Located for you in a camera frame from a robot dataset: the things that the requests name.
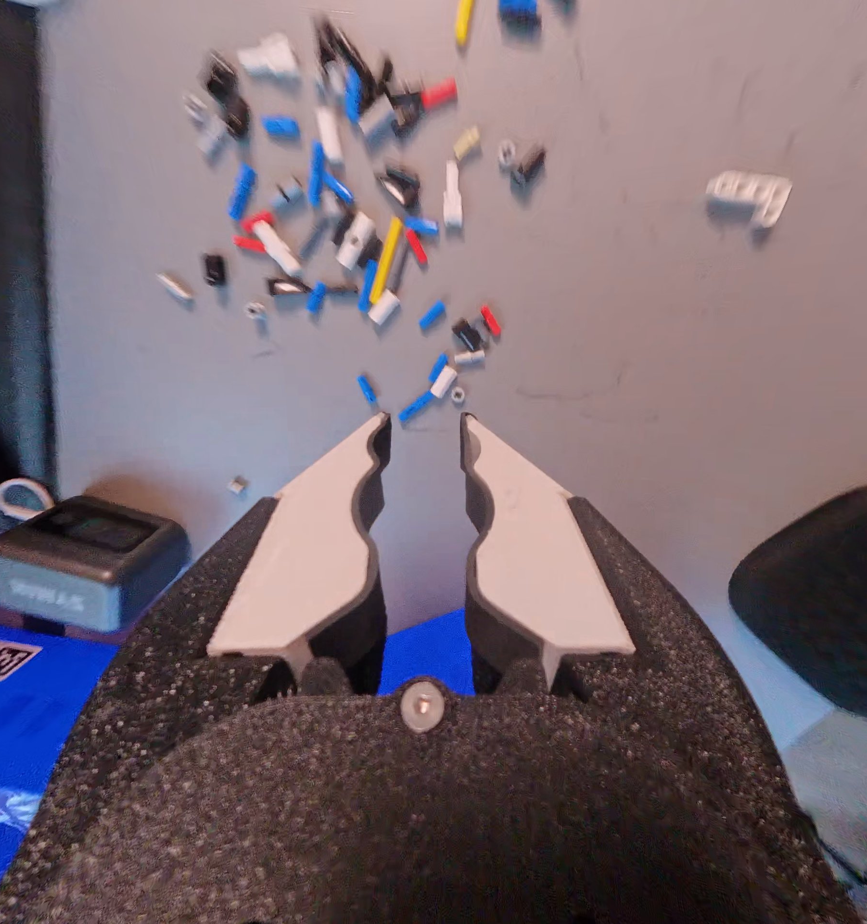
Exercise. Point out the small black electronic device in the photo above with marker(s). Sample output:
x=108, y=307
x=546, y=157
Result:
x=80, y=563

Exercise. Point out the white toy brick beam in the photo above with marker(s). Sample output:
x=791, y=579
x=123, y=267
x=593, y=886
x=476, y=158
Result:
x=751, y=195

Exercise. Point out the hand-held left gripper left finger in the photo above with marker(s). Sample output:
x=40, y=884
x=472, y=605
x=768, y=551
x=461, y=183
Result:
x=297, y=563

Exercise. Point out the pile of small toy brick parts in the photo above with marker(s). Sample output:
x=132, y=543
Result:
x=347, y=202

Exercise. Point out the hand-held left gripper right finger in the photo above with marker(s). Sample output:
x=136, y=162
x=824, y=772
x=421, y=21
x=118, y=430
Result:
x=549, y=563

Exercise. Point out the black wrist rest pad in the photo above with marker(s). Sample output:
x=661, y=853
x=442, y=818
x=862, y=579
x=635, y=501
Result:
x=823, y=592

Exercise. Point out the grey desk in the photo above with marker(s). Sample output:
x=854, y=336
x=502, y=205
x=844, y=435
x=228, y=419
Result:
x=665, y=376

